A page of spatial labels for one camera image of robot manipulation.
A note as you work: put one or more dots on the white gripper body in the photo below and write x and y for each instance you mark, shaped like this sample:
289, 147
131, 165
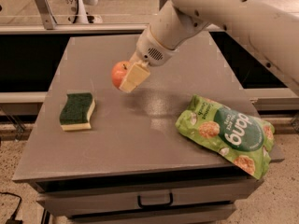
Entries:
150, 51

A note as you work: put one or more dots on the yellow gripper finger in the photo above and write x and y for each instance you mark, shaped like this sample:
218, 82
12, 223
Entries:
136, 74

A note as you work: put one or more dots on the red apple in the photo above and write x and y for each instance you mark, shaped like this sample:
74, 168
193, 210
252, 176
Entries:
118, 72

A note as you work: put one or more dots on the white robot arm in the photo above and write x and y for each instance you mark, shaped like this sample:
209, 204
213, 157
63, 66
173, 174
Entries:
269, 34

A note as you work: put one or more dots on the green and yellow sponge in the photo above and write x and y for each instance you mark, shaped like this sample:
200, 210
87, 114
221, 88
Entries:
77, 112

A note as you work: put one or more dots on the grey drawer cabinet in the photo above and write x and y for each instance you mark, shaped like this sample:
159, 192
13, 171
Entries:
133, 147

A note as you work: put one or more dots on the green dang chips bag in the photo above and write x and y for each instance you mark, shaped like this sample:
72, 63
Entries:
241, 139

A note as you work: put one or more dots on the left metal rail bracket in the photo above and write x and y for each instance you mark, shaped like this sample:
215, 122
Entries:
46, 15

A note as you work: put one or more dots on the black drawer handle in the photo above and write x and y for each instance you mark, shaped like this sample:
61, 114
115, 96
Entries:
156, 200

